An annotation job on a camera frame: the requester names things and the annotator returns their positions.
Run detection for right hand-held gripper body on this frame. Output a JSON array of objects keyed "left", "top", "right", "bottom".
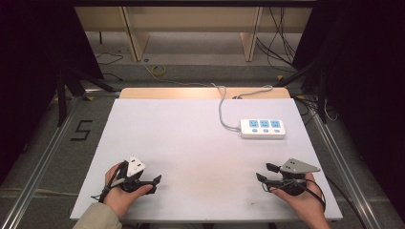
[{"left": 266, "top": 157, "right": 321, "bottom": 197}]

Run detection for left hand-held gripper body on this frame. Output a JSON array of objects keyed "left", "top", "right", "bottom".
[{"left": 117, "top": 155, "right": 156, "bottom": 194}]

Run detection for person's left hand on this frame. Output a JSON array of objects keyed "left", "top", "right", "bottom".
[{"left": 103, "top": 161, "right": 154, "bottom": 219}]

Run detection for person's right hand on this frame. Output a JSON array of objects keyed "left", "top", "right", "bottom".
[{"left": 268, "top": 173, "right": 328, "bottom": 220}]

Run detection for white power strip blue sockets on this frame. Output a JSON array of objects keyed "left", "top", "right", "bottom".
[{"left": 239, "top": 118, "right": 287, "bottom": 140}]

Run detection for black metal stand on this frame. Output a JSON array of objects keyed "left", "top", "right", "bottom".
[
  {"left": 274, "top": 59, "right": 330, "bottom": 124},
  {"left": 55, "top": 66, "right": 117, "bottom": 128}
]

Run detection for yellow tape roll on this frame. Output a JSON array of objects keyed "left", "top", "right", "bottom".
[{"left": 150, "top": 64, "right": 167, "bottom": 77}]

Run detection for black curtain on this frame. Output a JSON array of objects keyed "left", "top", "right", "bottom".
[
  {"left": 291, "top": 0, "right": 405, "bottom": 223},
  {"left": 0, "top": 0, "right": 105, "bottom": 185}
]

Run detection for light wooden shelf unit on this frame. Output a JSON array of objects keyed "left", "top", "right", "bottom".
[{"left": 75, "top": 6, "right": 313, "bottom": 63}]

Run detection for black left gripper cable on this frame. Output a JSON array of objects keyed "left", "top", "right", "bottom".
[{"left": 90, "top": 161, "right": 127, "bottom": 204}]

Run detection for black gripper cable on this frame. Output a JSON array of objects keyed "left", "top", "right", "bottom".
[
  {"left": 261, "top": 177, "right": 367, "bottom": 229},
  {"left": 90, "top": 161, "right": 127, "bottom": 204}
]

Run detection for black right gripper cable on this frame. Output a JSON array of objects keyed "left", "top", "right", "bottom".
[{"left": 261, "top": 177, "right": 367, "bottom": 229}]

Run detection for metal floor rail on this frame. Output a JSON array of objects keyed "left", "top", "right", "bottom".
[
  {"left": 0, "top": 90, "right": 120, "bottom": 229},
  {"left": 309, "top": 106, "right": 385, "bottom": 229}
]

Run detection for black and white floor cables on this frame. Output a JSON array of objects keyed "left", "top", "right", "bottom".
[{"left": 294, "top": 94, "right": 339, "bottom": 124}]

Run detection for grey power strip cable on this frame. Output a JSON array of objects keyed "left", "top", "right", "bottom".
[{"left": 209, "top": 82, "right": 274, "bottom": 134}]

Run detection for thin black floor cable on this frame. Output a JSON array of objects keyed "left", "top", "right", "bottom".
[{"left": 95, "top": 52, "right": 125, "bottom": 82}]

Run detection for bundle of black hanging cables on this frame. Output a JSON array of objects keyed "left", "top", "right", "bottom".
[{"left": 255, "top": 7, "right": 299, "bottom": 73}]

